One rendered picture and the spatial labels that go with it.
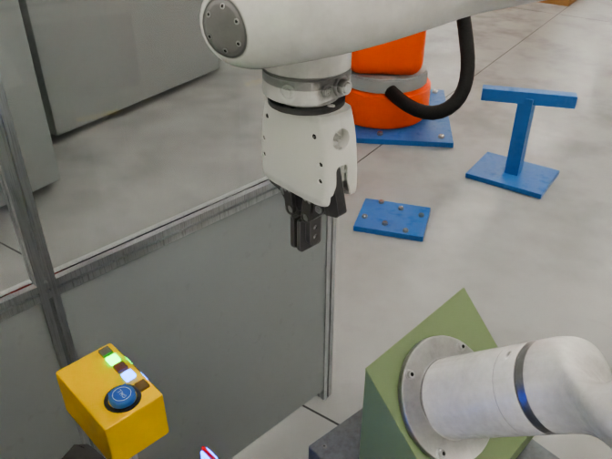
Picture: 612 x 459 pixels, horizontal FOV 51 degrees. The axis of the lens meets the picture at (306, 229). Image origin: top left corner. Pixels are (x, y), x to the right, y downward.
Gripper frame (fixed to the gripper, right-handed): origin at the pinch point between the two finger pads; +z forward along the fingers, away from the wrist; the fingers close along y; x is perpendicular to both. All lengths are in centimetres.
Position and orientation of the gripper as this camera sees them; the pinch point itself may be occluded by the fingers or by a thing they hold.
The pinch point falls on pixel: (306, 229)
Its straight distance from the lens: 69.8
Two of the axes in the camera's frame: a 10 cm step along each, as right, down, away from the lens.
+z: 0.0, 8.4, 5.5
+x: -7.2, 3.8, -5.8
